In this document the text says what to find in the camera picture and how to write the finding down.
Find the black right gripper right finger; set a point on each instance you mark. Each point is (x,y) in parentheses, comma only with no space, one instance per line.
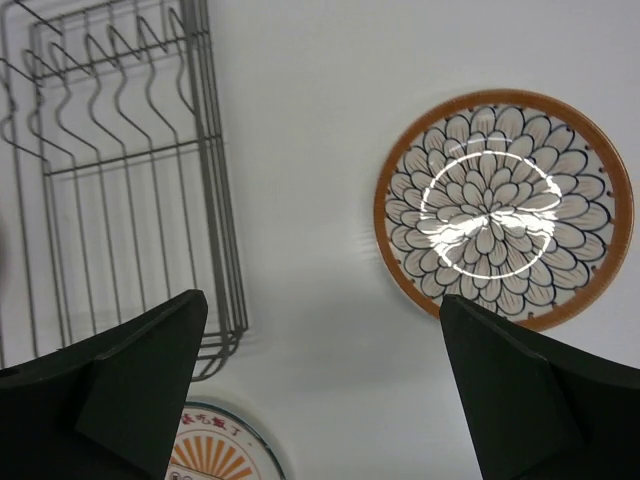
(537,408)

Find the grey wire dish rack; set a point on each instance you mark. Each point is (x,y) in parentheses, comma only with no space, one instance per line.
(115,194)

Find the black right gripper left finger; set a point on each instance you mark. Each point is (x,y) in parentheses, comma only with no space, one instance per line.
(107,407)

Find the white plate orange sunburst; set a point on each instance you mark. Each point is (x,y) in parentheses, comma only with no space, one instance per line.
(212,442)

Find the floral plate orange rim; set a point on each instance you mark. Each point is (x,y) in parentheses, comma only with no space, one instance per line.
(509,198)

